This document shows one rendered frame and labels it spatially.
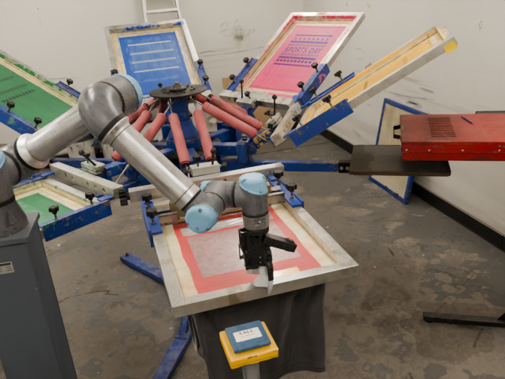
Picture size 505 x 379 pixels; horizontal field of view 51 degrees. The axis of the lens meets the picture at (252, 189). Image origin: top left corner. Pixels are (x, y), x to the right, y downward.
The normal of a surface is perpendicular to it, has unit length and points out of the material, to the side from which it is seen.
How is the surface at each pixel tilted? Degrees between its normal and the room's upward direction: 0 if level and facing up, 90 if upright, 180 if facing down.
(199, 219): 90
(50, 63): 90
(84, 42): 90
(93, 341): 0
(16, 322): 90
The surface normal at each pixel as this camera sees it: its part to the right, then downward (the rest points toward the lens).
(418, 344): -0.07, -0.92
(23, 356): 0.18, 0.36
